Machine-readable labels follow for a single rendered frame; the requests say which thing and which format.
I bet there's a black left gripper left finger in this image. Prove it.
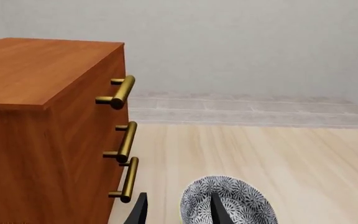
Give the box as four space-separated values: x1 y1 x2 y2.
123 192 149 224

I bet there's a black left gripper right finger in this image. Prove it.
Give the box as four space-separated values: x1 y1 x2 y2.
210 192 235 224

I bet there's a black white patterned bowl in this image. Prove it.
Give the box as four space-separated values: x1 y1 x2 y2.
178 175 278 224

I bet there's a wooden cabinet with drawers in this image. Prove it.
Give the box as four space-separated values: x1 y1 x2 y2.
0 37 130 224

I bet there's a brass drawer handle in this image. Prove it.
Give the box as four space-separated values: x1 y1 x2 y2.
102 121 138 164
108 156 139 203
94 75 135 110

